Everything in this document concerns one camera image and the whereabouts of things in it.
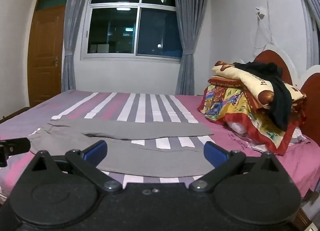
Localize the brown wooden door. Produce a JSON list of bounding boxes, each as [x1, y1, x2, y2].
[[27, 5, 67, 108]]

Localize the grey corner curtain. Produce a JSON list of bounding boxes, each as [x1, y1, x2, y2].
[[290, 0, 320, 65]]

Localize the white wall plug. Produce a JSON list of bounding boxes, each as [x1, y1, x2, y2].
[[255, 7, 267, 20]]

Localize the colourful printed blanket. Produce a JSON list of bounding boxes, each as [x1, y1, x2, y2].
[[197, 76, 305, 157]]

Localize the white pillow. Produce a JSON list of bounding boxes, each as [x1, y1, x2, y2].
[[226, 120, 312, 152]]

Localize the cream printed blanket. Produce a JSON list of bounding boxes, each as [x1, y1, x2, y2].
[[212, 61, 307, 111]]

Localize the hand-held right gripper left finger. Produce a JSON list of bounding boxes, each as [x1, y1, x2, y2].
[[29, 140, 123, 193]]

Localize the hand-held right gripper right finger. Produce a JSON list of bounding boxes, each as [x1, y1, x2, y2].
[[189, 141, 286, 193]]

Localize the white cable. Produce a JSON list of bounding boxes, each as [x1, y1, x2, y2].
[[252, 9, 278, 57]]

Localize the striped grey pink bedsheet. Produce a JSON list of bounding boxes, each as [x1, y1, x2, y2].
[[0, 90, 320, 199]]

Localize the sliding glass window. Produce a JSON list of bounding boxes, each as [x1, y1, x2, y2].
[[80, 0, 184, 60]]

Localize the red and white headboard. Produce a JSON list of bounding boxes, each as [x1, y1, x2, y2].
[[235, 50, 320, 151]]

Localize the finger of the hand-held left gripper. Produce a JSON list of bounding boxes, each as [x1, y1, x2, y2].
[[0, 137, 31, 167]]

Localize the black garment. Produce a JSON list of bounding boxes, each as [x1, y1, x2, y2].
[[234, 62, 293, 132]]

